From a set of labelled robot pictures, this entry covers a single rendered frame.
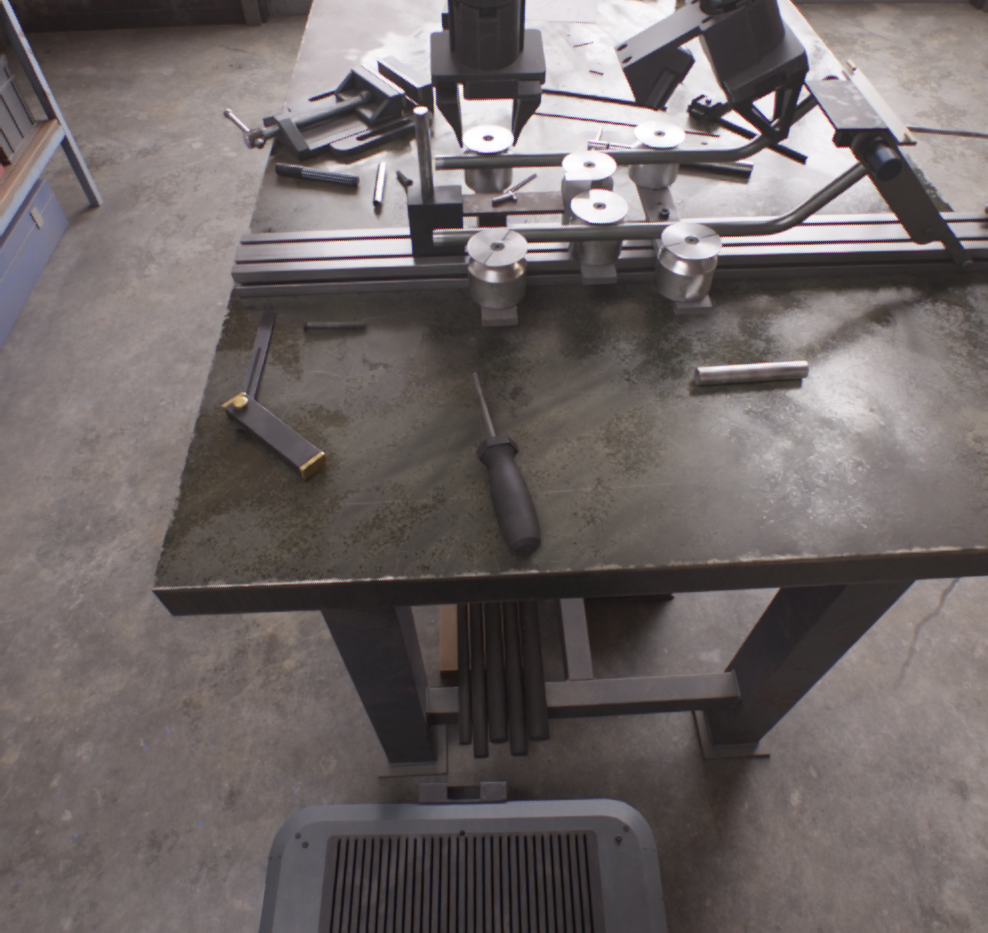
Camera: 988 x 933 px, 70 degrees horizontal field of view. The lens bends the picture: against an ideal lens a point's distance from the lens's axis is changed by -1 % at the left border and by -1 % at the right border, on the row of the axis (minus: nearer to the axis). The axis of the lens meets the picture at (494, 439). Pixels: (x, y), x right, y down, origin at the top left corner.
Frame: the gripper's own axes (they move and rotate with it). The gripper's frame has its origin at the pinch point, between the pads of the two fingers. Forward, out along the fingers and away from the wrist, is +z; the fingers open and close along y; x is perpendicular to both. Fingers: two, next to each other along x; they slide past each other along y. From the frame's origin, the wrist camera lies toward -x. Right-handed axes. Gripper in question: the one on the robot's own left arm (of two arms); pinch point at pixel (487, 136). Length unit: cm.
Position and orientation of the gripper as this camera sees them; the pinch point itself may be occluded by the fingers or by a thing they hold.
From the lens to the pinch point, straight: 77.8
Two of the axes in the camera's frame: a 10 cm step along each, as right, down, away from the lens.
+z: 0.0, 4.8, 8.8
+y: -10.0, 0.4, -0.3
